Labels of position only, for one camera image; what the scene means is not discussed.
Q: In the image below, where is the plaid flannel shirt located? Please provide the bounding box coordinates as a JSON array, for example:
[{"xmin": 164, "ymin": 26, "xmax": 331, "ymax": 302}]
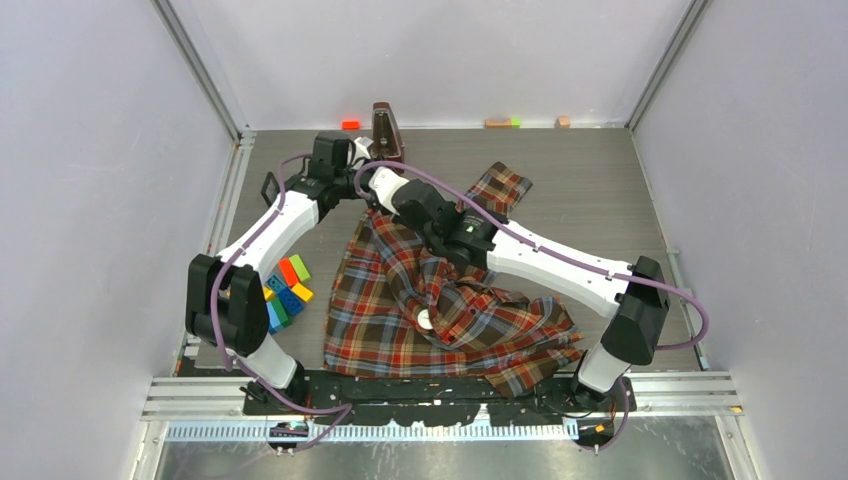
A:
[{"xmin": 323, "ymin": 160, "xmax": 586, "ymax": 399}]

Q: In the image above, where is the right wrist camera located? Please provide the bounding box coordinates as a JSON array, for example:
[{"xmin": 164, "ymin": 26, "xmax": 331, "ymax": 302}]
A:
[{"xmin": 367, "ymin": 167, "xmax": 409, "ymax": 215}]

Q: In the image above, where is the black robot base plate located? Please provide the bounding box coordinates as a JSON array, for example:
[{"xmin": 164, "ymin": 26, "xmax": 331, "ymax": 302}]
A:
[{"xmin": 241, "ymin": 367, "xmax": 631, "ymax": 429}]

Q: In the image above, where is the pile of toy bricks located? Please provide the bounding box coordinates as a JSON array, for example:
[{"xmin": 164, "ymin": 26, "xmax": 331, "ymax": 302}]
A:
[{"xmin": 263, "ymin": 254, "xmax": 314, "ymax": 334}]

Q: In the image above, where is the orange block at wall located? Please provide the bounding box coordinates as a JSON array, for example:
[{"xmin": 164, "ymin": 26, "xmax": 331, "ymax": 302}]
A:
[{"xmin": 341, "ymin": 119, "xmax": 361, "ymax": 130}]

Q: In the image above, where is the black case silver brooch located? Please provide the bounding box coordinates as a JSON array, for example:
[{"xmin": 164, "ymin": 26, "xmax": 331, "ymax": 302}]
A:
[{"xmin": 260, "ymin": 172, "xmax": 280, "ymax": 207}]

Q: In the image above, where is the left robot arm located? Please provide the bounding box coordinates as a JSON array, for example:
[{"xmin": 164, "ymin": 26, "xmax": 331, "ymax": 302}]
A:
[{"xmin": 185, "ymin": 131, "xmax": 373, "ymax": 414}]

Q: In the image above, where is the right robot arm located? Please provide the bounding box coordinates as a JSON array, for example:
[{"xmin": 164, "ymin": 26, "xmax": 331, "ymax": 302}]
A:
[{"xmin": 370, "ymin": 178, "xmax": 670, "ymax": 411}]

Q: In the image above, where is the wooden metronome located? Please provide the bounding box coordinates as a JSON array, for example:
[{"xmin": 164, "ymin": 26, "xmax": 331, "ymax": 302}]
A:
[{"xmin": 370, "ymin": 102, "xmax": 404, "ymax": 163}]

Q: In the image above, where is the tan and green block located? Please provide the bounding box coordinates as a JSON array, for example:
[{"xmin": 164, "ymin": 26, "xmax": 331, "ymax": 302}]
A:
[{"xmin": 484, "ymin": 117, "xmax": 522, "ymax": 129}]

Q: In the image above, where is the white round brooch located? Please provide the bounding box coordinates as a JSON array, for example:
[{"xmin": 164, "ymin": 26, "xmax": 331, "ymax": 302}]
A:
[{"xmin": 416, "ymin": 309, "xmax": 433, "ymax": 330}]

